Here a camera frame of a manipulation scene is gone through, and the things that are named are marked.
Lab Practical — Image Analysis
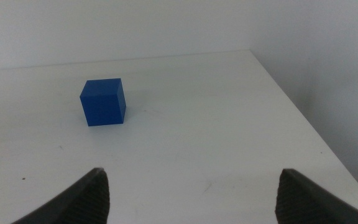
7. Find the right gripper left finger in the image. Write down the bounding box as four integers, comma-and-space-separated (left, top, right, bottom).
11, 167, 111, 224

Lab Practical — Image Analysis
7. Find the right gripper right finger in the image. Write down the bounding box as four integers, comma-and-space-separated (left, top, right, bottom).
274, 168, 358, 224

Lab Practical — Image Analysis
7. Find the blue cube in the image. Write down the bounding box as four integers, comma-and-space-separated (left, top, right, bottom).
79, 78, 127, 127

